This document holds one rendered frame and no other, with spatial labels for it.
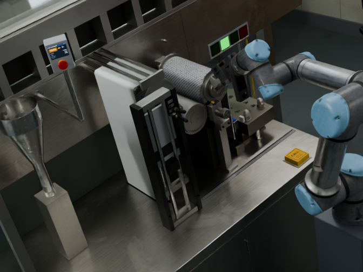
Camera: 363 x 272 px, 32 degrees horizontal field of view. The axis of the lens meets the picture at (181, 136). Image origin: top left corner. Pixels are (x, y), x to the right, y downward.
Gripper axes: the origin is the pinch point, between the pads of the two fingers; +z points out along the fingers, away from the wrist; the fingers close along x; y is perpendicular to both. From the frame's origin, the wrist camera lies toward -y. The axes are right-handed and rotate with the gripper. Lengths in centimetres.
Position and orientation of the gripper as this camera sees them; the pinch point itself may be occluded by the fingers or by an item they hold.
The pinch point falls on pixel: (218, 89)
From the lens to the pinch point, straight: 240.5
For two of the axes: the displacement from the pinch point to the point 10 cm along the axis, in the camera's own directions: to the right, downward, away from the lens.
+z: -3.8, 2.7, 8.8
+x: -7.3, 5.0, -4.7
